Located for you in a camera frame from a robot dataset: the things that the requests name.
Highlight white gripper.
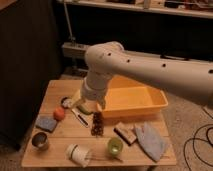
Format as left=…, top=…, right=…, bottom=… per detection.
left=71, top=87, right=106, bottom=110

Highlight clear plastic cup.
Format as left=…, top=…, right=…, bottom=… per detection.
left=66, top=144, right=92, bottom=167

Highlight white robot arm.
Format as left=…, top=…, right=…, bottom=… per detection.
left=73, top=42, right=213, bottom=109

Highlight green plastic cup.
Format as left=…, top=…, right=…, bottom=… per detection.
left=107, top=137, right=123, bottom=157

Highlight green pepper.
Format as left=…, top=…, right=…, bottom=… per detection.
left=77, top=106, right=92, bottom=115

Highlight yellow plastic bin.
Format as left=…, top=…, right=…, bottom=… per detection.
left=92, top=75, right=168, bottom=119

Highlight orange fruit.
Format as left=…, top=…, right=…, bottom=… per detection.
left=53, top=107, right=65, bottom=121

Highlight wooden block brush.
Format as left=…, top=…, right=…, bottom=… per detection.
left=114, top=122, right=137, bottom=146

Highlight blue sponge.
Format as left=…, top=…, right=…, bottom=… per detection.
left=36, top=116, right=57, bottom=132

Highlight metal lamp pole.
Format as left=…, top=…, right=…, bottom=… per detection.
left=63, top=0, right=76, bottom=45

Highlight blue grey cloth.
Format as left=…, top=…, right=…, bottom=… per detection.
left=134, top=122, right=168, bottom=162

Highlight wooden shelf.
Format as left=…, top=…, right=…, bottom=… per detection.
left=56, top=0, right=213, bottom=19

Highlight black handle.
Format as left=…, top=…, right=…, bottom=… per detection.
left=160, top=54, right=189, bottom=61

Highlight black cables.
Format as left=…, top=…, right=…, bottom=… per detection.
left=183, top=106, right=213, bottom=171

